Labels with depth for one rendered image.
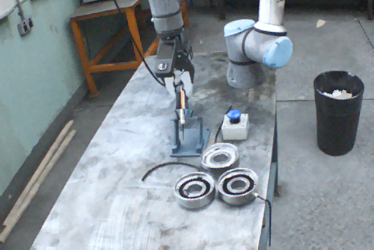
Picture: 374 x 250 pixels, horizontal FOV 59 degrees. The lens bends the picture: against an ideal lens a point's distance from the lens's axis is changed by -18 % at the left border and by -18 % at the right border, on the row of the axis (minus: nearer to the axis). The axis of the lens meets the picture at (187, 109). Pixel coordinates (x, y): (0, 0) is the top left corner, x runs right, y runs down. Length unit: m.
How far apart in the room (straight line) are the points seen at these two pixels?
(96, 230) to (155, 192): 0.21
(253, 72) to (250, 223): 0.65
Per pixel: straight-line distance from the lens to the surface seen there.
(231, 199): 0.95
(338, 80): 2.36
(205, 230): 0.93
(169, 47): 1.01
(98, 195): 1.11
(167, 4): 0.98
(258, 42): 1.27
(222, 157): 1.10
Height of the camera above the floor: 1.51
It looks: 32 degrees down
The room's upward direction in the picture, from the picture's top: 12 degrees counter-clockwise
